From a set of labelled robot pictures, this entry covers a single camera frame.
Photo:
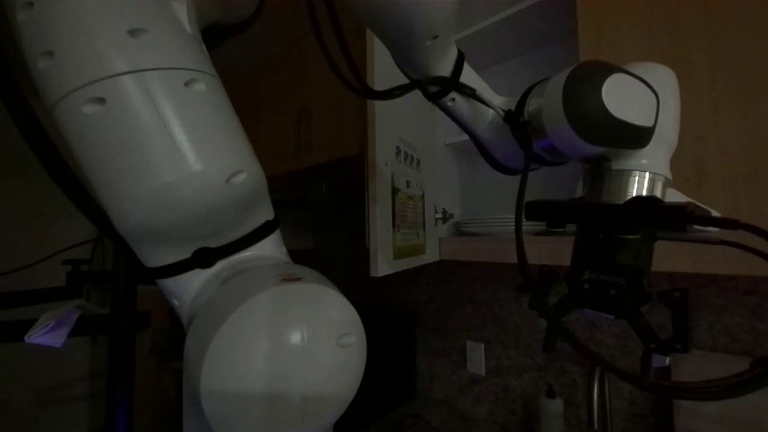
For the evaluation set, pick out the white soap dispenser bottle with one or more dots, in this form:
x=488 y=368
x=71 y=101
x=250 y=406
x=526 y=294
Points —
x=550 y=411

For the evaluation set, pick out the green sticker on door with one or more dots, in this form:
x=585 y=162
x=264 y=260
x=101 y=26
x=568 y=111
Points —
x=406 y=216

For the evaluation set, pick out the stack of white plates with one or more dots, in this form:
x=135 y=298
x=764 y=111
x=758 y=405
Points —
x=495 y=226

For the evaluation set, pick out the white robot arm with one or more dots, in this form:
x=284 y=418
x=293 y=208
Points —
x=273 y=346

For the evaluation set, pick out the wooden cabinet door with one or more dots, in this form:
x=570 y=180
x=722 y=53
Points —
x=719 y=51
x=405 y=140

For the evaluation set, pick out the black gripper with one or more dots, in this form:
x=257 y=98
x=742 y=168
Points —
x=608 y=275

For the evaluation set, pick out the white wall outlet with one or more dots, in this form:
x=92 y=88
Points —
x=476 y=363

